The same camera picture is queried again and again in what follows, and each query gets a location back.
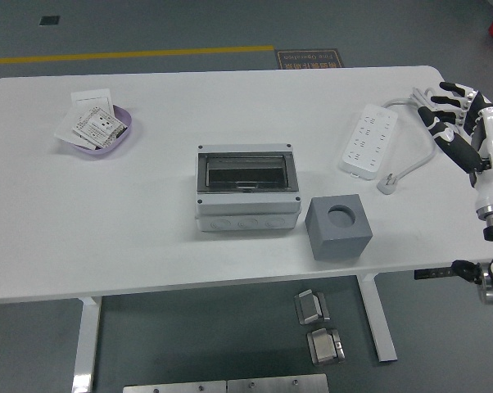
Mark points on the metal base plate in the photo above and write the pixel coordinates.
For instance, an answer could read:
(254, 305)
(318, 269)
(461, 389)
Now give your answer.
(277, 384)
(173, 387)

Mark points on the grey junction box clear lid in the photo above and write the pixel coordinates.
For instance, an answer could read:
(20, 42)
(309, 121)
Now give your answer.
(246, 213)

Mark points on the black floor hatch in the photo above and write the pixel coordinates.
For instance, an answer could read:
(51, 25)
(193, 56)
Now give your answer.
(49, 20)

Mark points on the white table leg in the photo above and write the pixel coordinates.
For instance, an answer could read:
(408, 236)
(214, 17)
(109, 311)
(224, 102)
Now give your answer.
(87, 348)
(383, 344)

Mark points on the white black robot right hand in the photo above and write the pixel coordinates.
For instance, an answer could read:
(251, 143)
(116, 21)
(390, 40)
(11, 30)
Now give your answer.
(490, 163)

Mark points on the purple plastic tray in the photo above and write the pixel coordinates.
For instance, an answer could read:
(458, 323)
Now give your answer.
(103, 149)

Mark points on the grey cube with round hole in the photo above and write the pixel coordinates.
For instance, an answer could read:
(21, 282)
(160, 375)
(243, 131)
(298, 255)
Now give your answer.
(336, 241)

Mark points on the brown floor sign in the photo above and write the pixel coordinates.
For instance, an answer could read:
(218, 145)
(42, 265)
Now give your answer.
(308, 59)

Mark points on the printed white socket panel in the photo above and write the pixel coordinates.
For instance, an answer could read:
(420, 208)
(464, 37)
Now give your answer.
(101, 127)

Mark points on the plain white panel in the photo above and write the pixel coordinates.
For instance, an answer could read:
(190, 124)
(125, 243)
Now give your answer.
(66, 129)

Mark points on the white power strip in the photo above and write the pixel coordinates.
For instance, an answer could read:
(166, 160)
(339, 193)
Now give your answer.
(369, 141)

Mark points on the small metal block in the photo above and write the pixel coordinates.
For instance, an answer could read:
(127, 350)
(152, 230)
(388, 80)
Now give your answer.
(324, 348)
(310, 309)

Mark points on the white wall switch plate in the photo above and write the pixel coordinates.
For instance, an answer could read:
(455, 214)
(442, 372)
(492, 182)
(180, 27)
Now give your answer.
(91, 98)

